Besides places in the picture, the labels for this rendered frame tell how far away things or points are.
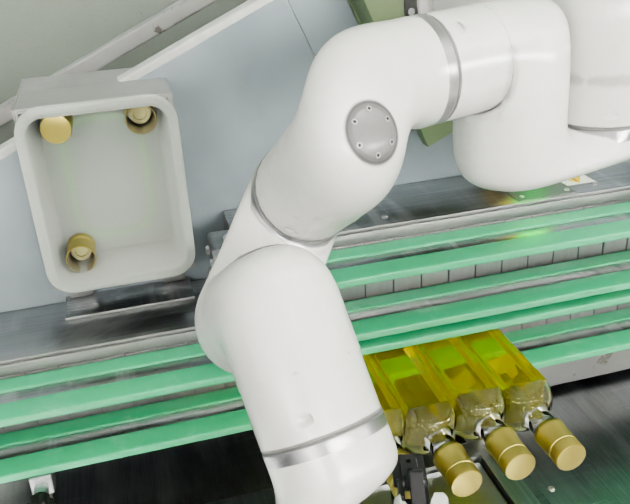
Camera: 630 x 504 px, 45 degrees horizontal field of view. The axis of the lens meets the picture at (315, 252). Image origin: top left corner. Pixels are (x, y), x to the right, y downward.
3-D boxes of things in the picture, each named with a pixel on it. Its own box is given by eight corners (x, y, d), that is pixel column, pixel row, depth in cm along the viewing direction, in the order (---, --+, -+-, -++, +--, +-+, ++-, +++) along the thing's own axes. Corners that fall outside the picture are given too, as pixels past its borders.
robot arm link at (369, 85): (373, 58, 65) (218, 91, 59) (451, -29, 52) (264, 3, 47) (429, 207, 64) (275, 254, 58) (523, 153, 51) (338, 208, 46)
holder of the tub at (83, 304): (63, 299, 99) (61, 329, 92) (17, 93, 87) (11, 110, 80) (193, 278, 103) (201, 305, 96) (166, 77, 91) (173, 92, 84)
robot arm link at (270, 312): (501, 362, 50) (403, 375, 64) (390, 72, 52) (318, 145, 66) (281, 456, 44) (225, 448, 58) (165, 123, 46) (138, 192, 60)
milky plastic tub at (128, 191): (53, 265, 96) (51, 297, 89) (14, 92, 86) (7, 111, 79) (189, 244, 100) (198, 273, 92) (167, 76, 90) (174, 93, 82)
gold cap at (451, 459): (432, 472, 78) (449, 501, 75) (433, 445, 77) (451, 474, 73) (463, 465, 79) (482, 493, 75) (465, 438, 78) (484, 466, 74)
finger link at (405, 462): (432, 509, 69) (422, 458, 75) (433, 482, 67) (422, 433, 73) (397, 510, 69) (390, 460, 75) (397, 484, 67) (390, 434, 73)
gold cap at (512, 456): (483, 456, 80) (503, 485, 76) (485, 429, 78) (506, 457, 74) (513, 449, 80) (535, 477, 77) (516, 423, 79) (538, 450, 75)
